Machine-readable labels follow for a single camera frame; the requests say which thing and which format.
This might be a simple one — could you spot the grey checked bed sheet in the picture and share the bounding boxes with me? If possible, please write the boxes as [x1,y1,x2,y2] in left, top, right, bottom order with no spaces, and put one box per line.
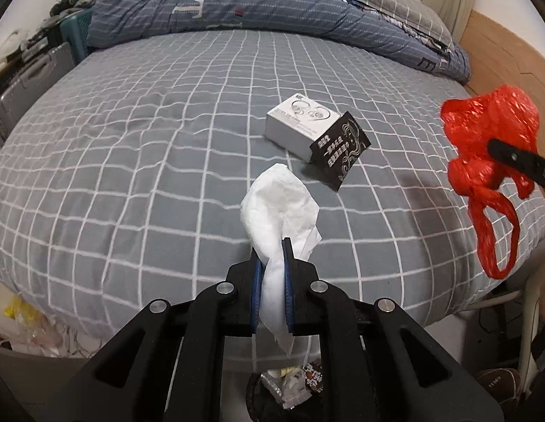
[0,28,545,373]

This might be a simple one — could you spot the wooden bed frame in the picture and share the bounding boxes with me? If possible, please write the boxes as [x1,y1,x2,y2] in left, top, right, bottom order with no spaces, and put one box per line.
[458,8,545,194]

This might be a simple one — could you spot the dark brown snack box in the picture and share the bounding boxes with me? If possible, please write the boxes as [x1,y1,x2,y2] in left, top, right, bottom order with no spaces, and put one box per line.
[302,358,323,394]

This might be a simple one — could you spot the black lined trash bin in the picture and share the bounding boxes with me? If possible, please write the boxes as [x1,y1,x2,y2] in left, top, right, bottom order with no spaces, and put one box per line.
[246,365,328,422]

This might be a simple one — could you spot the yellow plastic bag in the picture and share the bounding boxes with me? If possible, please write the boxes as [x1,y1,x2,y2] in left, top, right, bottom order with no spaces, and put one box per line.
[4,295,42,329]

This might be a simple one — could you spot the teal suitcase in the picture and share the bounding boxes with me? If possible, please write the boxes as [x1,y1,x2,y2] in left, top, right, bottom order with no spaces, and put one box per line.
[59,9,92,65]

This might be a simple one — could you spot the grey checked pillow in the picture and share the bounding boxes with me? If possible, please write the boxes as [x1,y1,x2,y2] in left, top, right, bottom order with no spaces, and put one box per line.
[347,0,454,50]

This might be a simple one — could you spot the clutter on suitcases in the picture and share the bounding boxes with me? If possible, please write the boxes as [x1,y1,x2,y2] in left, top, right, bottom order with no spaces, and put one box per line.
[0,0,95,76]

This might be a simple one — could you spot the white tissue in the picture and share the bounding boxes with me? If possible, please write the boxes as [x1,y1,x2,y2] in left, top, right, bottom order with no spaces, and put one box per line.
[240,163,321,356]

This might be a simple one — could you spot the blue striped duvet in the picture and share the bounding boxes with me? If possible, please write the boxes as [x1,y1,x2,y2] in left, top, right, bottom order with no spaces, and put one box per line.
[88,0,472,84]

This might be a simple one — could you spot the white earphone box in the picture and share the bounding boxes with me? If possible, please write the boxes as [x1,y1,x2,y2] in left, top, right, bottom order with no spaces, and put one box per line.
[265,94,341,162]

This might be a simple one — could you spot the grey hard suitcase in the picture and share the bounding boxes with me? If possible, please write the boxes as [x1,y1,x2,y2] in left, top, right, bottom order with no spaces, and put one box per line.
[0,42,75,148]

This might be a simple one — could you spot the black wet wipe sachet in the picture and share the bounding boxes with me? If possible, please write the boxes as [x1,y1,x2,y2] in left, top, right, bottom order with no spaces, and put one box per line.
[310,111,371,192]

